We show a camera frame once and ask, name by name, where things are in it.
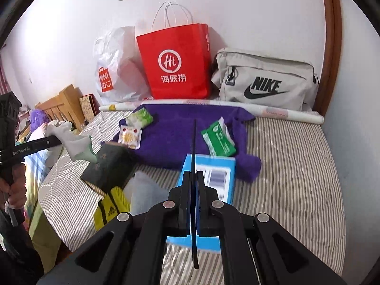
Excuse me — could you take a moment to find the pastel striped bed sheet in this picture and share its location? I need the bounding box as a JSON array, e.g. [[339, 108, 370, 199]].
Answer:
[[18, 131, 60, 214]]

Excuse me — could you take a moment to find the grey sports bag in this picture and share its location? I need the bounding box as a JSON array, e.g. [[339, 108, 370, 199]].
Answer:
[[211, 47, 319, 112]]

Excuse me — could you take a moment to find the blue tissue box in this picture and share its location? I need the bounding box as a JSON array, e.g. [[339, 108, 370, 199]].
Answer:
[[166, 153, 236, 251]]

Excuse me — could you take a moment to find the dark green tin box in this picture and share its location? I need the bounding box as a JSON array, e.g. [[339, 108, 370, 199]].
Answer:
[[81, 142, 138, 195]]

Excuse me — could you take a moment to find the wooden headboard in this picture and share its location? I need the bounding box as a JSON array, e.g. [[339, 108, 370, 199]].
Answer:
[[35, 85, 85, 131]]

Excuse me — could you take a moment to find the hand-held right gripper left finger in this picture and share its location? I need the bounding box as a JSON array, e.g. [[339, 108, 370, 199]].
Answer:
[[37, 171, 195, 285]]

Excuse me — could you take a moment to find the green blanket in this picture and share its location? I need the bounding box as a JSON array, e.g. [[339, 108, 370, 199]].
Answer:
[[28, 205, 64, 274]]

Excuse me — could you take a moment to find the purple cloth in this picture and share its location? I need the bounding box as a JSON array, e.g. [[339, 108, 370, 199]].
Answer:
[[111, 104, 262, 183]]

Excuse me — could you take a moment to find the patterned notebook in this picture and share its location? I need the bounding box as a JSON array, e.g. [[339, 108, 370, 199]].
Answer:
[[79, 94, 100, 122]]

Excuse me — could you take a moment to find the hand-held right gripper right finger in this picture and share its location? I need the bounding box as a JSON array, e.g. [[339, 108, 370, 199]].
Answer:
[[197, 171, 348, 285]]

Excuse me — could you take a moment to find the thin black strip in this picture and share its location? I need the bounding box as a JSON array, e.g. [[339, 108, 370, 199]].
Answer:
[[192, 119, 200, 270]]

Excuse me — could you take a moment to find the white plastic shopping bag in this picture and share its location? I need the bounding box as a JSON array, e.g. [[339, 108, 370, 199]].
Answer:
[[93, 26, 155, 104]]

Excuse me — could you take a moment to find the yellow zip pouch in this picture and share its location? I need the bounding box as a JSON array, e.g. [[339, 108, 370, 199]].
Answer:
[[94, 187, 131, 232]]

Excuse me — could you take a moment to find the orange print snack packet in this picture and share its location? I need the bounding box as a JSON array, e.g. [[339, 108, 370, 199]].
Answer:
[[118, 125, 143, 149]]

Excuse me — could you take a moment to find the person's left hand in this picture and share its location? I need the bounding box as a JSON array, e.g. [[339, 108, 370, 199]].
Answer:
[[0, 165, 27, 211]]

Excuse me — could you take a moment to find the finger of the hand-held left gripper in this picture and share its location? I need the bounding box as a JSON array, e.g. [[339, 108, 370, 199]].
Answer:
[[33, 136, 61, 152]]

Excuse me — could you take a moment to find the purple fluffy toy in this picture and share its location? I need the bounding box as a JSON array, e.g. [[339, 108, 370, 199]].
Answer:
[[30, 110, 51, 132]]

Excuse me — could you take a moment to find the pale green tissue packet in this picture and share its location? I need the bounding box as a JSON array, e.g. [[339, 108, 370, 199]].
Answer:
[[125, 108, 154, 127]]

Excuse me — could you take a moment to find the white glove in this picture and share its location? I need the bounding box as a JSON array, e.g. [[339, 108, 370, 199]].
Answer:
[[44, 122, 97, 164]]

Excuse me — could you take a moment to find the green wet wipes packet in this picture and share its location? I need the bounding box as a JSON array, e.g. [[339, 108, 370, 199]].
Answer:
[[201, 118, 238, 157]]

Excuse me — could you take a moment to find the clear plastic bag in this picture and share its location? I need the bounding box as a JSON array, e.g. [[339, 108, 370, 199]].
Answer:
[[131, 169, 171, 214]]

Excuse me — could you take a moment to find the red paper bag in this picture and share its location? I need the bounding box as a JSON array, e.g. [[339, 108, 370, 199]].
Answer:
[[136, 1, 212, 100]]

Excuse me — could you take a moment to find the rolled white printed paper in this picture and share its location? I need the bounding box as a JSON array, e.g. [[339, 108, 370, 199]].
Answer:
[[99, 99, 324, 124]]

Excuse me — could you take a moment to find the grey striped quilted mattress pad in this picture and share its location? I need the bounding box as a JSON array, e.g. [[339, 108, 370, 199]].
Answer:
[[38, 111, 346, 285]]

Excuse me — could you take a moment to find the person's left forearm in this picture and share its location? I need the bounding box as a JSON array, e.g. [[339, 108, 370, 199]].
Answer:
[[0, 211, 45, 285]]

